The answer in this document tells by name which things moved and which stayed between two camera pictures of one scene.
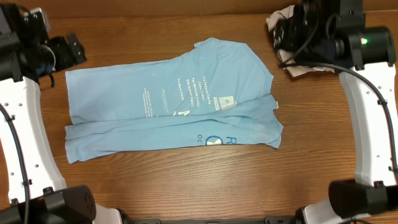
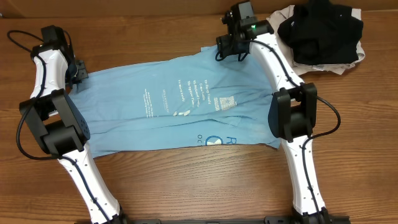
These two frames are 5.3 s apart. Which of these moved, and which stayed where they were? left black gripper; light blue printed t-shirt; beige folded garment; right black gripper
Moved: left black gripper; right black gripper
Stayed: light blue printed t-shirt; beige folded garment
